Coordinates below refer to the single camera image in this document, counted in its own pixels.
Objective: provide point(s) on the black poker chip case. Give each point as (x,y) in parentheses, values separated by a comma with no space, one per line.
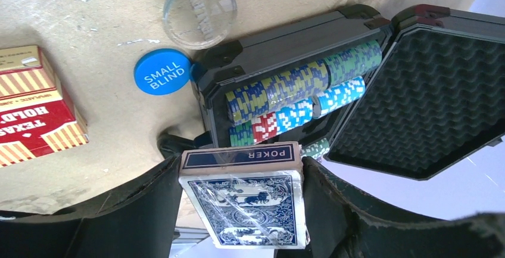
(410,96)

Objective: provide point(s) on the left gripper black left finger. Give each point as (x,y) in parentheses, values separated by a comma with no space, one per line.
(135,219)

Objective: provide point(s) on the clear round disc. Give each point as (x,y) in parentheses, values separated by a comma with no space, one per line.
(198,24)

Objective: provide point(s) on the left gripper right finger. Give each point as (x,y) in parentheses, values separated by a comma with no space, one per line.
(344,221)

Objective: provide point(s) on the green poker chip row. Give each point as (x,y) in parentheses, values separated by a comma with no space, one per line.
(282,89)

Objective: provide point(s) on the blue round button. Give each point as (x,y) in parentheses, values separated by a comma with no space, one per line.
(162,71)

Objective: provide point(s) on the blue playing card deck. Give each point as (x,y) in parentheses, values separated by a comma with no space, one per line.
(248,197)

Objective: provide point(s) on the red playing card deck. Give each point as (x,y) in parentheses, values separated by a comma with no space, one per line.
(38,116)

